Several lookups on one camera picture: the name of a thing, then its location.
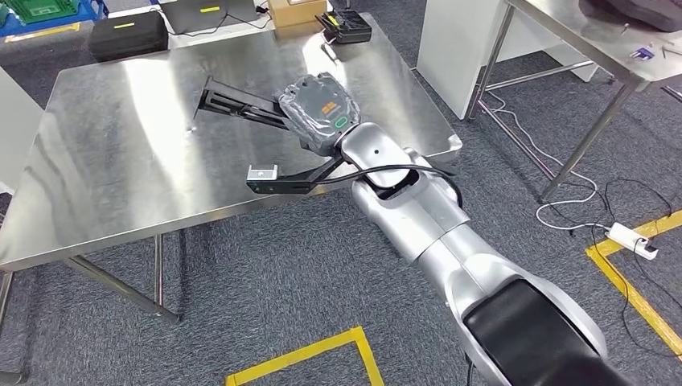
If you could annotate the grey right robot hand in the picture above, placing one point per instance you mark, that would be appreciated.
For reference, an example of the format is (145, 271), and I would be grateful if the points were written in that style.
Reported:
(319, 112)

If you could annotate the black plastic panel part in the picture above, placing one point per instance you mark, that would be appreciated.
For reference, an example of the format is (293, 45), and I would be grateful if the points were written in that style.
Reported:
(234, 104)

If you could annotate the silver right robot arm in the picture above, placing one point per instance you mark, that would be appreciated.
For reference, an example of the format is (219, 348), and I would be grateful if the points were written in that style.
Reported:
(426, 213)

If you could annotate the stainless steel workbench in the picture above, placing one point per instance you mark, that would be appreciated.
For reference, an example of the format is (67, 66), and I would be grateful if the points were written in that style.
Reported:
(133, 160)

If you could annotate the small purple part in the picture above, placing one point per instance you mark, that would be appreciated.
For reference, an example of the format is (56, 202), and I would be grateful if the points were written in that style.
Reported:
(643, 53)

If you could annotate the black tool tray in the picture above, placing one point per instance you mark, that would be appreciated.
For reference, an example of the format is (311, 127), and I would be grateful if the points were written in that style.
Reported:
(346, 26)

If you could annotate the cardboard box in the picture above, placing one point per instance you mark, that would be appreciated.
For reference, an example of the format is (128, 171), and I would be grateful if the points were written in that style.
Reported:
(295, 13)

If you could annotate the dark grey case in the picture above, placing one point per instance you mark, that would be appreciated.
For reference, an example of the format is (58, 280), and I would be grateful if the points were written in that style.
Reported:
(213, 16)

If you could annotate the white cabinet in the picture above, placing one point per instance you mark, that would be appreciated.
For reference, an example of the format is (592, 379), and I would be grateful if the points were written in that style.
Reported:
(16, 128)
(453, 53)

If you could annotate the black tool case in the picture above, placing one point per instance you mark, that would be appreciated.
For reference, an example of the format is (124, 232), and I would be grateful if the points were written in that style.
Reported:
(128, 37)

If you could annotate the yellow floor tape square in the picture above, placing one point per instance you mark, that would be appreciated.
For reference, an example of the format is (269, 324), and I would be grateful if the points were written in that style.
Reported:
(668, 221)
(298, 354)

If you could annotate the stainless steel table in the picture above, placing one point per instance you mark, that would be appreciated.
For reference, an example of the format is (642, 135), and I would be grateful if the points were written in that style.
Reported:
(586, 42)

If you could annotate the green plastic crate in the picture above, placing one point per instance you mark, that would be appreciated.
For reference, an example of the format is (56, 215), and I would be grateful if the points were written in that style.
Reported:
(37, 9)

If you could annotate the black bag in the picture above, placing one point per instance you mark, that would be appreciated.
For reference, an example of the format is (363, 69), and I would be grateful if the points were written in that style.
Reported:
(639, 10)

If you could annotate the white power strip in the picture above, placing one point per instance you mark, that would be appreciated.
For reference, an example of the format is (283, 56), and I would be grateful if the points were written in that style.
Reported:
(631, 241)

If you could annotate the metal allen key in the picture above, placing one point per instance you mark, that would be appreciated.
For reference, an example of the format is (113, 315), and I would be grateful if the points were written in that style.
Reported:
(672, 50)

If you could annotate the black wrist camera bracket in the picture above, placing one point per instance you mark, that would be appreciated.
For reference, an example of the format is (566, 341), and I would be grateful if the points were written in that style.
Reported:
(298, 184)

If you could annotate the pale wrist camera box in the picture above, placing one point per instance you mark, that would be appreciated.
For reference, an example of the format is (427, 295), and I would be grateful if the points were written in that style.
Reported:
(262, 172)

